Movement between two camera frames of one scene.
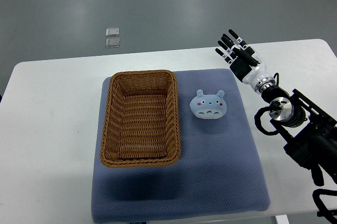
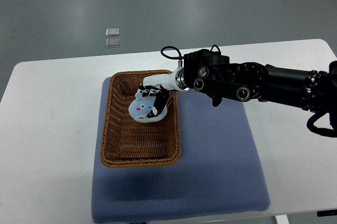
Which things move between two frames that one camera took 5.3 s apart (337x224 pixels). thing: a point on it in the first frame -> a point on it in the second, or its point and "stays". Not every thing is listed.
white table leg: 282,219 stays
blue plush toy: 209,106 -> 140,106
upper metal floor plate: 112,31 stays
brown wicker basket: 141,124 stays
